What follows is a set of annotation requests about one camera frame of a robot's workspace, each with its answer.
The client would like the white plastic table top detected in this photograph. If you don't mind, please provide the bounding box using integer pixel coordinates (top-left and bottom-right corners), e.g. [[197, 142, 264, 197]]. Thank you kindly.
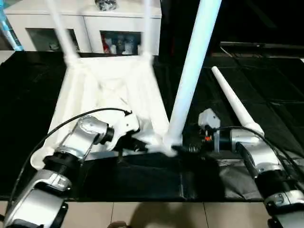
[[30, 55, 179, 171]]

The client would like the dark rounded foot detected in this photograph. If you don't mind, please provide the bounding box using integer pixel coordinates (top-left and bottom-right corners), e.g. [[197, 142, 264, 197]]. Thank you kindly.
[[108, 220, 131, 228]]

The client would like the dark crumpled bundle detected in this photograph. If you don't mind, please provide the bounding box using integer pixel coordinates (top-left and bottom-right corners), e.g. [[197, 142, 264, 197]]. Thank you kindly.
[[95, 0, 119, 12]]

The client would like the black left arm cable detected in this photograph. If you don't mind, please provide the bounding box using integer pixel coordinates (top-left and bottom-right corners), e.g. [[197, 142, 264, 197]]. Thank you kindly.
[[4, 108, 133, 215]]

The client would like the black box with label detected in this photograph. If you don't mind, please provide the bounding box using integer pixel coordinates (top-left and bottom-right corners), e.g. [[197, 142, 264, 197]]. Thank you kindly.
[[159, 0, 222, 57]]

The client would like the white plastic table leg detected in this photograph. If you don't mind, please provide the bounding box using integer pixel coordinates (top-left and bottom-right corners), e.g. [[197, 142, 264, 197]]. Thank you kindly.
[[140, 0, 154, 63], [45, 0, 81, 70], [210, 66, 265, 138], [163, 0, 223, 153]]

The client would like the black work mat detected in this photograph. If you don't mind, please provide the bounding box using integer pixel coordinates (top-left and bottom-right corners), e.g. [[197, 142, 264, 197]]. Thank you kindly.
[[0, 49, 304, 203]]

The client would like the black long rail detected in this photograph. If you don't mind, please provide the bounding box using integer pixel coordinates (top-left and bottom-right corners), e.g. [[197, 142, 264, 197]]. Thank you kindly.
[[219, 41, 304, 48]]

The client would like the white glass door cabinet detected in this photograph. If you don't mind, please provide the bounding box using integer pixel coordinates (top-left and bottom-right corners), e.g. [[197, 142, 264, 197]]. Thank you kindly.
[[4, 0, 162, 57]]

